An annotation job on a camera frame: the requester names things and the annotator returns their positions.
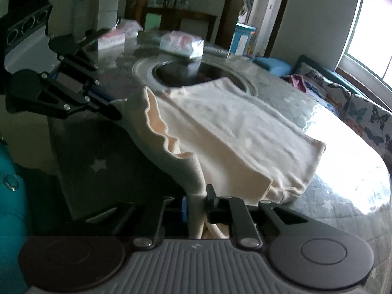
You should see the round recessed table hotplate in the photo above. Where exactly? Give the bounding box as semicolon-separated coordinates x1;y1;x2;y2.
133;56;255;97

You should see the white appliance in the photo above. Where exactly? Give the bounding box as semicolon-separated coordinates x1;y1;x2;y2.
97;0;121;29

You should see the large butterfly print cushion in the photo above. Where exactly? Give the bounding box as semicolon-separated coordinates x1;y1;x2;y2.
346;93;392;160

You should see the window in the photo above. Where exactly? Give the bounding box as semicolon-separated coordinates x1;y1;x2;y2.
335;0;392;82

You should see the dark wooden sideboard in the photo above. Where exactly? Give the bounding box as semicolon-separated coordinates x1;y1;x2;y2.
125;0;218;42

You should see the blue sofa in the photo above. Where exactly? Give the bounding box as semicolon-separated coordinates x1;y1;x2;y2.
253;54;392;120

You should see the dark wooden door frame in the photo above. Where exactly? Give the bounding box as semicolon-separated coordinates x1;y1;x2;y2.
214;0;296;58

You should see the small butterfly print cushion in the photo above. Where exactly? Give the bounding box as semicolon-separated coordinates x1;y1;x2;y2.
302;63;353;117

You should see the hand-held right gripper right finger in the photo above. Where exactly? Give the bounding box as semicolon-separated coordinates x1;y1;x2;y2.
206;184;310;248

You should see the pink cloth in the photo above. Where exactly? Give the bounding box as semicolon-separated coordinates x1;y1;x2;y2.
282;73;307;94

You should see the teal upholstered chair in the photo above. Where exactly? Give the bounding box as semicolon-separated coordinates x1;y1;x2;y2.
0;141;34;294

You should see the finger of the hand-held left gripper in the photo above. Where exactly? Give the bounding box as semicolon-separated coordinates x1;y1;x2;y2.
34;72;121;121
57;53;108;98

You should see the blue white box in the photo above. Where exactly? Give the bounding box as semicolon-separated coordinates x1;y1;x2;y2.
228;23;256;57

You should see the cream shirt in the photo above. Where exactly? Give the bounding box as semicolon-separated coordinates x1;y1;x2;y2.
112;78;327;239

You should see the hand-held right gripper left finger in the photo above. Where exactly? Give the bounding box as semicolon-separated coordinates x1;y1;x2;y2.
75;196;188;248

